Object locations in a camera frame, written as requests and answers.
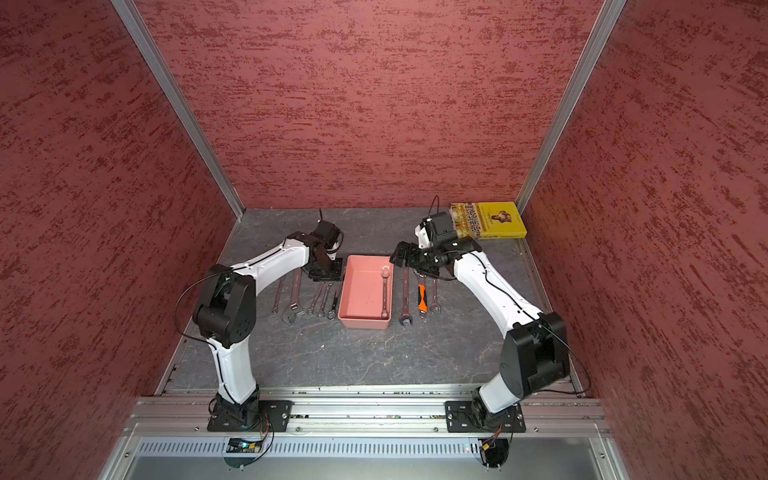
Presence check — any orange handled adjustable wrench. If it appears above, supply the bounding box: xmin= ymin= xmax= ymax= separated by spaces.
xmin=417 ymin=274 xmax=429 ymax=319

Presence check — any small combination wrench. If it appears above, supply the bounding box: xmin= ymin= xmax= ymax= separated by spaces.
xmin=271 ymin=275 xmax=285 ymax=315

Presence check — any small end wrench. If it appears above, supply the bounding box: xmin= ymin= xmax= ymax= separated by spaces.
xmin=317 ymin=282 xmax=335 ymax=318

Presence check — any pink plastic storage box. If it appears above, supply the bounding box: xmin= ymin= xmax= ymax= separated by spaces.
xmin=338 ymin=255 xmax=394 ymax=330

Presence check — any long silver combination wrench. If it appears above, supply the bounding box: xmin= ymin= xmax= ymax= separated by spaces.
xmin=399 ymin=267 xmax=413 ymax=327

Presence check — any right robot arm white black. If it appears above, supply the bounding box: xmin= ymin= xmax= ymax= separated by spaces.
xmin=390 ymin=238 xmax=572 ymax=430

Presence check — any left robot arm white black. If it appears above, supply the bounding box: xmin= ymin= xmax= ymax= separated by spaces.
xmin=174 ymin=221 xmax=344 ymax=432

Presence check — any yellow cardboard box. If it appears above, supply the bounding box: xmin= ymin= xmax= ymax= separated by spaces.
xmin=450 ymin=202 xmax=527 ymax=240

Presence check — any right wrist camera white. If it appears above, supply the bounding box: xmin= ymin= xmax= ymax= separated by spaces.
xmin=415 ymin=211 xmax=458 ymax=250

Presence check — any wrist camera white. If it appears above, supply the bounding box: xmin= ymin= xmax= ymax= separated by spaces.
xmin=313 ymin=220 xmax=343 ymax=250
xmin=415 ymin=211 xmax=458 ymax=250

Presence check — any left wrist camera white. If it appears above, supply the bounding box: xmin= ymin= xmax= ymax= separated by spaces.
xmin=313 ymin=220 xmax=343 ymax=250

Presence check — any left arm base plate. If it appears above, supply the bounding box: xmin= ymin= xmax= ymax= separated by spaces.
xmin=207 ymin=397 xmax=294 ymax=434

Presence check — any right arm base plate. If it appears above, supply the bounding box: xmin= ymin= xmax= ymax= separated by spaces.
xmin=444 ymin=401 xmax=526 ymax=434

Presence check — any aluminium front rail frame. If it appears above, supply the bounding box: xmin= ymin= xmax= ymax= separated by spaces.
xmin=101 ymin=384 xmax=628 ymax=479

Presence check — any left controller board with wires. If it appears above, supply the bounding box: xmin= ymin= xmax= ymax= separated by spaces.
xmin=224 ymin=414 xmax=275 ymax=470

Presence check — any controller board with wires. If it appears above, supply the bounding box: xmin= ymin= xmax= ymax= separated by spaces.
xmin=224 ymin=414 xmax=275 ymax=470
xmin=478 ymin=425 xmax=513 ymax=469

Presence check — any right controller board with wires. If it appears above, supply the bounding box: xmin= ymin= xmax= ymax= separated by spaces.
xmin=478 ymin=425 xmax=513 ymax=469

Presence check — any right aluminium corner post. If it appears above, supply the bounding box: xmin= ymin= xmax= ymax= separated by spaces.
xmin=515 ymin=0 xmax=626 ymax=214

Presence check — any aluminium corner post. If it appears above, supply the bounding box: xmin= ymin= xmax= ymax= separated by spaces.
xmin=111 ymin=0 xmax=246 ymax=221
xmin=515 ymin=0 xmax=626 ymax=214

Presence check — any left aluminium corner post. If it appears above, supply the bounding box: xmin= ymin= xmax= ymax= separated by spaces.
xmin=111 ymin=0 xmax=246 ymax=221

